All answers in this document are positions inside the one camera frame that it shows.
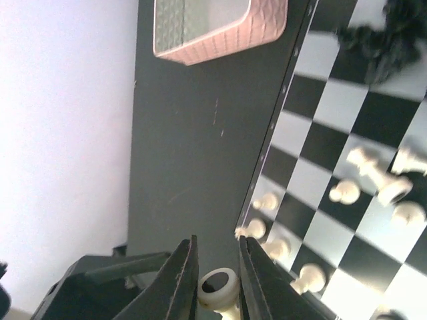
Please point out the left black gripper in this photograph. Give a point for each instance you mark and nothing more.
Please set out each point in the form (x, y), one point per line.
(98, 287)

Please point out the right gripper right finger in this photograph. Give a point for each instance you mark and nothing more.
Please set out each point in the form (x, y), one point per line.
(265, 291)

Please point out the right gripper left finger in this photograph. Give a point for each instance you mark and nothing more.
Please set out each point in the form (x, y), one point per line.
(173, 293)

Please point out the white pawn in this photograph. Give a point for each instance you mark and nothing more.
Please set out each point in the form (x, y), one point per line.
(218, 291)

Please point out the white rook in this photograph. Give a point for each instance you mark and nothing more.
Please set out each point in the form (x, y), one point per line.
(256, 229)

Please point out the pile of white chess pieces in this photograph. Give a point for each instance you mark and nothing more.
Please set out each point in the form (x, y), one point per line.
(403, 187)

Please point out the pile of black chess pieces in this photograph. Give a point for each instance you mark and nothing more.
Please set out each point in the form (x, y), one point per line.
(390, 50)

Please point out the black and silver chessboard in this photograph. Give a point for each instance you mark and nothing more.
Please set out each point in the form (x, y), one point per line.
(306, 192)

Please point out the pink square tin box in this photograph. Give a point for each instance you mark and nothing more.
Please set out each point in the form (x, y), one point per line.
(192, 32)

